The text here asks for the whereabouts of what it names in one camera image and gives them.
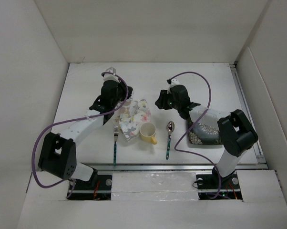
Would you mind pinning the aluminium table rail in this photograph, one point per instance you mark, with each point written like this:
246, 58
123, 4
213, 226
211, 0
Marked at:
152, 167

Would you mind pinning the black square floral plate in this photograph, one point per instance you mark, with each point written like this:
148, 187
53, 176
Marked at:
204, 134

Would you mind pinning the animal print cloth placemat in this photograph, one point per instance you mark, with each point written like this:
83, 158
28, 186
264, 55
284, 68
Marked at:
131, 116

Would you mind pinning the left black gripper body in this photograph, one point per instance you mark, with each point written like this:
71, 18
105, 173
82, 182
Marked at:
121, 94

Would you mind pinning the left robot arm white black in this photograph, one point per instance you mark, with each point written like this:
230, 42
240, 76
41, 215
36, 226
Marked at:
58, 154

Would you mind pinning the yellow ceramic mug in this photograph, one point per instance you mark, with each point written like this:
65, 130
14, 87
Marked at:
148, 132

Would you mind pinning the fork with teal handle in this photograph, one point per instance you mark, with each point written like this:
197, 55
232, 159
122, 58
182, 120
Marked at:
116, 135

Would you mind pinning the spoon with teal handle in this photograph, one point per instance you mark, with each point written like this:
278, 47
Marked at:
170, 128

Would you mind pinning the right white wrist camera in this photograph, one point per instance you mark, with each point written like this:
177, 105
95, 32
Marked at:
172, 83

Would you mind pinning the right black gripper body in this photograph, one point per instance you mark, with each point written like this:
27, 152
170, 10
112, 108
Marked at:
167, 101

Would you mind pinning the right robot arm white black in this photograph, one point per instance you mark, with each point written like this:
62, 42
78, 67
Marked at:
233, 129

